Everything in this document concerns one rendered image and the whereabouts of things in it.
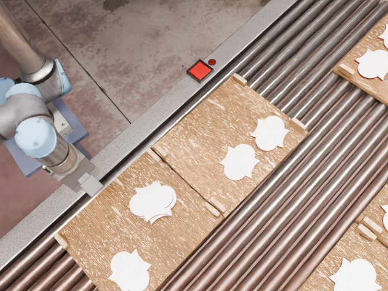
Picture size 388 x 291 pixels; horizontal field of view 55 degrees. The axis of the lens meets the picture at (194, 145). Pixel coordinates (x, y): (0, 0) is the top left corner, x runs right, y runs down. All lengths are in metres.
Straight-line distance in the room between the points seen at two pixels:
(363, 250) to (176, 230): 0.55
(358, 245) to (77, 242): 0.85
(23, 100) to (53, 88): 0.40
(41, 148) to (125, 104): 1.73
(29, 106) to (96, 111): 1.68
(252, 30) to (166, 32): 1.34
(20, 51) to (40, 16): 2.05
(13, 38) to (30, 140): 0.44
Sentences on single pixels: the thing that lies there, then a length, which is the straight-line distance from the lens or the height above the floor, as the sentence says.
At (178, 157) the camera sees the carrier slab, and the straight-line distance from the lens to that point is 1.26.
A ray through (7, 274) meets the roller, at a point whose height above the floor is 0.92.
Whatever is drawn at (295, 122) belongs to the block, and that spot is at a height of 0.96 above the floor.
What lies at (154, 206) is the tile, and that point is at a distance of 1.18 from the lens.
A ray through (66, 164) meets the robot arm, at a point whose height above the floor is 1.31.
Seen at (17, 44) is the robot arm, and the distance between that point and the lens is 1.21.
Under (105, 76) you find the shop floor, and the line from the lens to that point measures 2.70.
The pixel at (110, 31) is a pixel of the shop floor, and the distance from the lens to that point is 2.95.
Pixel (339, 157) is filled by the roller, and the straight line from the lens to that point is 1.33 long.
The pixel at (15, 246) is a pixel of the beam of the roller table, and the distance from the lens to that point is 1.36.
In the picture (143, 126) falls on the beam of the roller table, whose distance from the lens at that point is 1.36.
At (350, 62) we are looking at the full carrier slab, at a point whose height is 0.94.
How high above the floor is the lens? 2.09
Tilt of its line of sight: 64 degrees down
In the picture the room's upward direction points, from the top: 10 degrees counter-clockwise
